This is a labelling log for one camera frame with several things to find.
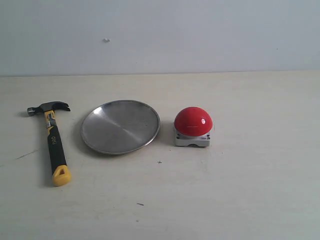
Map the black and yellow claw hammer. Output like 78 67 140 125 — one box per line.
27 101 71 187

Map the round stainless steel plate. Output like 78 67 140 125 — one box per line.
80 100 161 155

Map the red dome push button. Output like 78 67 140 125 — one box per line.
173 106 214 148

